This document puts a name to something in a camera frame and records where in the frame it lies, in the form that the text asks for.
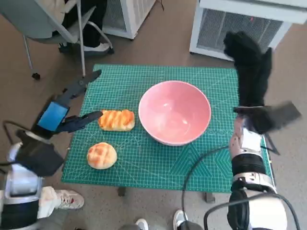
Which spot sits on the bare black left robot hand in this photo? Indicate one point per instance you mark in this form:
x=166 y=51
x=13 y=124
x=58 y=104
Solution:
x=52 y=115

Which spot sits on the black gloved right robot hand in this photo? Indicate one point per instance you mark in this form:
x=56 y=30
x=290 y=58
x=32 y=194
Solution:
x=251 y=72

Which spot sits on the round toy bread bun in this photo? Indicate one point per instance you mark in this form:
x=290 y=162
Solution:
x=102 y=155

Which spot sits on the long orange toy bread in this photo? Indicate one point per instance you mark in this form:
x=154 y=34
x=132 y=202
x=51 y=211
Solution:
x=117 y=119

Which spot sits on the pink bowl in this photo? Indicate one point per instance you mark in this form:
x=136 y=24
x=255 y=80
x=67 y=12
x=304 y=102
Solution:
x=175 y=112

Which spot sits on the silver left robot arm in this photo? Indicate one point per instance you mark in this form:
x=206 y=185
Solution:
x=19 y=187

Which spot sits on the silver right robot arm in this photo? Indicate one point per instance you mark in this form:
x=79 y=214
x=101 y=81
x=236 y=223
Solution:
x=244 y=163

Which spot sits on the wide white mesh cabinet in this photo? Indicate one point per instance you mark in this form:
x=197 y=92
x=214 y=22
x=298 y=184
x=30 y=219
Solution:
x=239 y=28

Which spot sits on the seated person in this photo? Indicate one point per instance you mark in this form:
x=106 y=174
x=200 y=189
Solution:
x=92 y=28

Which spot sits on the grey chair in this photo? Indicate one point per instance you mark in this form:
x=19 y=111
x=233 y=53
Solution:
x=28 y=21

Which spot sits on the green cutting mat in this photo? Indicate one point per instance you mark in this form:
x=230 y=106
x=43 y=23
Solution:
x=144 y=167

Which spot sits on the narrow white mesh cabinet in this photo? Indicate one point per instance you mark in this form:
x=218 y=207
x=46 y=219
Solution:
x=136 y=14

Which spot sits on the person with white shoes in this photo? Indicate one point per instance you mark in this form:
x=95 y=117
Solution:
x=180 y=218

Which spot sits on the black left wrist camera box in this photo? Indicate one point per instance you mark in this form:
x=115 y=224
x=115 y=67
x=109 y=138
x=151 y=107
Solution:
x=40 y=160

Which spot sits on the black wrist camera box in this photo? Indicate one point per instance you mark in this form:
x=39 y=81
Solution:
x=40 y=160
x=275 y=117

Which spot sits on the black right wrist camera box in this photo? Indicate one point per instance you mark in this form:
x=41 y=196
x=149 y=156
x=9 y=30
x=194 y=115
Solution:
x=275 y=117

